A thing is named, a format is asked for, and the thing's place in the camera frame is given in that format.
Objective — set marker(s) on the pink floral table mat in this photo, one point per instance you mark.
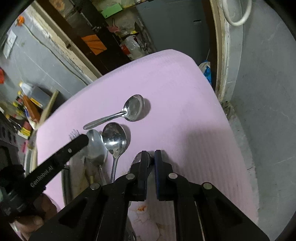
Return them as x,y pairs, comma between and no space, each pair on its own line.
212,196

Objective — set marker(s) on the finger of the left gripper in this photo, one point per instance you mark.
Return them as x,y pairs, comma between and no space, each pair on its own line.
73,147

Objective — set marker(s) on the left hand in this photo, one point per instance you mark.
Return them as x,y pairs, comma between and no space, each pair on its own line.
43,210

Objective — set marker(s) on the steel spoon lying crosswise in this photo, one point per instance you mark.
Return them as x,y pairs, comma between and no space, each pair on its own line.
131,111

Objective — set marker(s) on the steel spoon oval bowl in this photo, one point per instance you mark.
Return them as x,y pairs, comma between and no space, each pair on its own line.
97,152

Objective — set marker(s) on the steel fork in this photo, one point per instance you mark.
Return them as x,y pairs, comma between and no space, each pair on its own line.
73,134

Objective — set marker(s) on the steel spoon round bowl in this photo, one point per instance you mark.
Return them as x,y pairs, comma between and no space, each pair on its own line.
115,141

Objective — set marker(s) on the orange spice bag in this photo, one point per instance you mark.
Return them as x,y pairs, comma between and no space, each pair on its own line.
32,109

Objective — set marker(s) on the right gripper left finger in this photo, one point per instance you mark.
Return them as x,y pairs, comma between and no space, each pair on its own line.
139,182

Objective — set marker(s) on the large dark vinegar jug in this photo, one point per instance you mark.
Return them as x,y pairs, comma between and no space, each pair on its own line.
35,94

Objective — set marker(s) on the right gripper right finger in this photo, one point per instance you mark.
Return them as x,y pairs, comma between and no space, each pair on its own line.
164,187

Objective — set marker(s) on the grey cabinet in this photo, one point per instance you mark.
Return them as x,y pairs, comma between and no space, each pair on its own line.
178,25

